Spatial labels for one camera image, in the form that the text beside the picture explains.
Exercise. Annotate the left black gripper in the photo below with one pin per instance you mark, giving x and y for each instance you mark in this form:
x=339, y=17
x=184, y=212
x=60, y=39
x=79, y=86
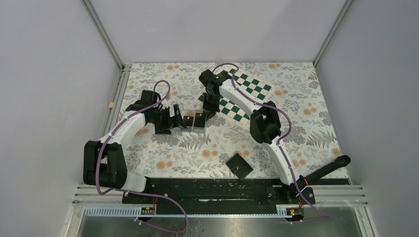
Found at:
x=173, y=121

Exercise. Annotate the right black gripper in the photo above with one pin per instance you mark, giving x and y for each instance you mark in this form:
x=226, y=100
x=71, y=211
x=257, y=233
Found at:
x=207, y=108

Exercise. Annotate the black leather card holder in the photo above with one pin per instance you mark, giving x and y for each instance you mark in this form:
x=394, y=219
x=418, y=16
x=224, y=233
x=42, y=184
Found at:
x=239, y=167

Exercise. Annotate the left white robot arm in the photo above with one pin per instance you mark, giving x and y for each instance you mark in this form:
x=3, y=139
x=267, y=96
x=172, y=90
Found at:
x=104, y=160

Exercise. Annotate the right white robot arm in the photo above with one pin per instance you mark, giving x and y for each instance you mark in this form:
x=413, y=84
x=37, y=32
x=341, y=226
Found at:
x=264, y=122

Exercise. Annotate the clear acrylic card stand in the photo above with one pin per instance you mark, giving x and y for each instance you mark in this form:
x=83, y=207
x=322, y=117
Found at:
x=193, y=129

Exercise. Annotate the floral patterned table mat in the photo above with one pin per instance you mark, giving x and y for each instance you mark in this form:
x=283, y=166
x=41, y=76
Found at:
x=293, y=87

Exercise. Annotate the green white checkerboard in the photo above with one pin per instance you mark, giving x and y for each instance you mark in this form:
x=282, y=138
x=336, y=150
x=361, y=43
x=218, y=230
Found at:
x=240, y=93

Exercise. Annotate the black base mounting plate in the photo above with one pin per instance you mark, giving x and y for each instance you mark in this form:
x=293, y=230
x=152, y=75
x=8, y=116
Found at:
x=215, y=196

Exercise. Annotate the black cylindrical handle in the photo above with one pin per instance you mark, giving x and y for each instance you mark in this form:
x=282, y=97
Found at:
x=339, y=162

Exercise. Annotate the aluminium frame rails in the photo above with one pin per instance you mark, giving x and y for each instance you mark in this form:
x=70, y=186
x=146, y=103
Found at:
x=328, y=192

